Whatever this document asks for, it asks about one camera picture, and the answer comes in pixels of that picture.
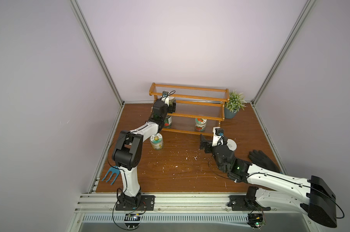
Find dark green watermelon seed can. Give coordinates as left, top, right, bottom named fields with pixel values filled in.
left=164, top=115, right=172, bottom=128

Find aluminium front rail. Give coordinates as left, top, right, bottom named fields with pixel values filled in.
left=74, top=190, right=304, bottom=213

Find right controller board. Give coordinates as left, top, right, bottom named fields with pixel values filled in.
left=247, top=214, right=266, bottom=229

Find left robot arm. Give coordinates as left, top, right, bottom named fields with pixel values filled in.
left=112, top=99, right=176, bottom=208

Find sunflower seed jar green label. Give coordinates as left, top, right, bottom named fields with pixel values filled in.
left=150, top=133, right=164, bottom=150

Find tomato seed jar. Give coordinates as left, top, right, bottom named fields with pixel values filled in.
left=195, top=118, right=207, bottom=131

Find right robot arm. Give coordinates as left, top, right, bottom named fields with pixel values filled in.
left=200, top=133, right=344, bottom=228

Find left controller board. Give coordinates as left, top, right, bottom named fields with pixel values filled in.
left=124, top=214, right=142, bottom=231

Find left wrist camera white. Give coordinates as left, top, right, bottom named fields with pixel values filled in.
left=160, top=91, right=170, bottom=106

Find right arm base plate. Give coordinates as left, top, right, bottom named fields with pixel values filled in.
left=226, top=195, right=271, bottom=211

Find controller board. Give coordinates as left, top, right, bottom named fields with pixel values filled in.
left=124, top=214, right=142, bottom=231
left=247, top=214, right=266, bottom=229

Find wooden three-tier shelf rack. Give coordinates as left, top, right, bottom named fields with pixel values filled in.
left=149, top=83, right=230, bottom=136

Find small potted green plant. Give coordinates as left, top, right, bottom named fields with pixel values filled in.
left=224, top=91, right=246, bottom=119

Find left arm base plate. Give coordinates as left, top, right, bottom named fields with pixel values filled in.
left=115, top=194, right=155, bottom=211

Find yellow flower seed jar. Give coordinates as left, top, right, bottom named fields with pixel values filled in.
left=169, top=96, right=176, bottom=113

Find white lid seed can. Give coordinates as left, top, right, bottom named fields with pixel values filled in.
left=226, top=139, right=237, bottom=151

